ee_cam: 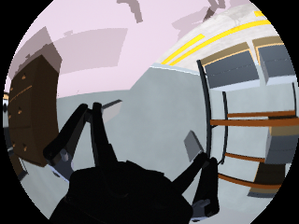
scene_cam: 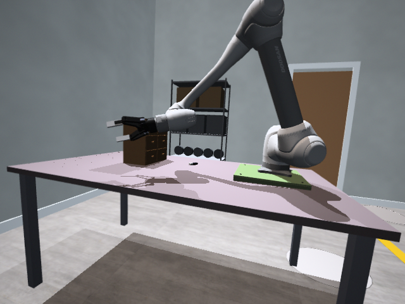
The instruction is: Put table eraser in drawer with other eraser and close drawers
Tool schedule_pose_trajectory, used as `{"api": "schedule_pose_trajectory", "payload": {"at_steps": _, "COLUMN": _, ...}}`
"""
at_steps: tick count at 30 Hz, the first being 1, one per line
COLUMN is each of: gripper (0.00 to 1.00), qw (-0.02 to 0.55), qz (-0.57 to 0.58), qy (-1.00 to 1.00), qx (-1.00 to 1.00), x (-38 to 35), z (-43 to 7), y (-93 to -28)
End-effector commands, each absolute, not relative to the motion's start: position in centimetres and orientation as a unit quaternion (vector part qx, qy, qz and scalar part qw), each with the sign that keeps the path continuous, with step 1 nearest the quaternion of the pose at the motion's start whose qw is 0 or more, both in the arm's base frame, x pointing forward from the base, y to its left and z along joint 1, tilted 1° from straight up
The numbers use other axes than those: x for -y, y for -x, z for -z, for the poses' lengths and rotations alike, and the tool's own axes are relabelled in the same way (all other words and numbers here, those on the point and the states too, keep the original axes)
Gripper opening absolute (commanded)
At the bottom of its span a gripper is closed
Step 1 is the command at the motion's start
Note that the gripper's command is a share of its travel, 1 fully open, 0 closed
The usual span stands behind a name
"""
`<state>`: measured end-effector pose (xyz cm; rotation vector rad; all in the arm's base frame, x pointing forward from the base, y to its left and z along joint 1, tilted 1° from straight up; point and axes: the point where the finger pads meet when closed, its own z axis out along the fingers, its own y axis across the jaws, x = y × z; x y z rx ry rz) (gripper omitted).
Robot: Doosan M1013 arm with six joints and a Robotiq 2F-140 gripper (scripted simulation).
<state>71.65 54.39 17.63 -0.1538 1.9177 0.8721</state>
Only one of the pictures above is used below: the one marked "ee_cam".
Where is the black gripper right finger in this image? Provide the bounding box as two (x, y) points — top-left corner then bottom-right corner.
(150, 131), (220, 222)

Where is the dark brown drawer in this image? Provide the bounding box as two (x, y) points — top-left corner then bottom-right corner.
(9, 131), (22, 157)
(17, 57), (39, 96)
(16, 90), (31, 127)
(17, 130), (40, 163)
(8, 100), (16, 128)
(8, 72), (21, 103)

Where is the dark brown chest of drawers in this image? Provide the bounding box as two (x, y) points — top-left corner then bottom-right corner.
(8, 54), (59, 168)

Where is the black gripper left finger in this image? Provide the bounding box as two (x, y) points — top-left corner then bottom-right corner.
(43, 99), (132, 198)

